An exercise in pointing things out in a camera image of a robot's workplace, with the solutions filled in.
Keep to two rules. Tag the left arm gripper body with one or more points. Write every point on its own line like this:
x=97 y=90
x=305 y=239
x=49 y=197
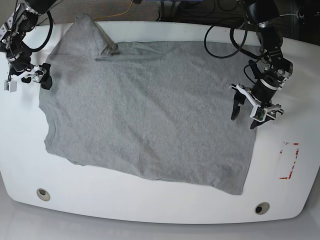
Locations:
x=271 y=109

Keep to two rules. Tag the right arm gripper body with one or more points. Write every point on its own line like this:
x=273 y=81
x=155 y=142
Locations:
x=36 y=73

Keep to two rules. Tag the grey t-shirt with black lettering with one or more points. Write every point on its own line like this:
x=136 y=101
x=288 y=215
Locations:
x=157 y=110

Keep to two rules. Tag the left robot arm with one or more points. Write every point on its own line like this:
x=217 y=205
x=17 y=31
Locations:
x=270 y=69

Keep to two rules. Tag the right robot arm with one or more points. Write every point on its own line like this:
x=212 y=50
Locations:
x=12 y=33

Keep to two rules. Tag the red tape rectangle marking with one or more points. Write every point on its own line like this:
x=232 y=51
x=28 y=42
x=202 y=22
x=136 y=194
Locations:
x=287 y=159

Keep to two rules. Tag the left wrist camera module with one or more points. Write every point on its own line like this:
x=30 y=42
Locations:
x=258 y=113

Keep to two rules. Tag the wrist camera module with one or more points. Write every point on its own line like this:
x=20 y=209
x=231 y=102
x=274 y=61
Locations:
x=258 y=113
x=10 y=85

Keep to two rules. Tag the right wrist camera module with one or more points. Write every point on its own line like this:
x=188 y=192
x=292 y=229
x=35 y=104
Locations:
x=10 y=85

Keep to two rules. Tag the right table cable grommet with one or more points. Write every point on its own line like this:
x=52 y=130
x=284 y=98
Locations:
x=262 y=208

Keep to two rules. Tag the table cable grommet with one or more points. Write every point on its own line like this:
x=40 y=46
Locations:
x=43 y=195
x=262 y=208

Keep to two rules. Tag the left table cable grommet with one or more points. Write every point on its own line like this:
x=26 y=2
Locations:
x=43 y=195

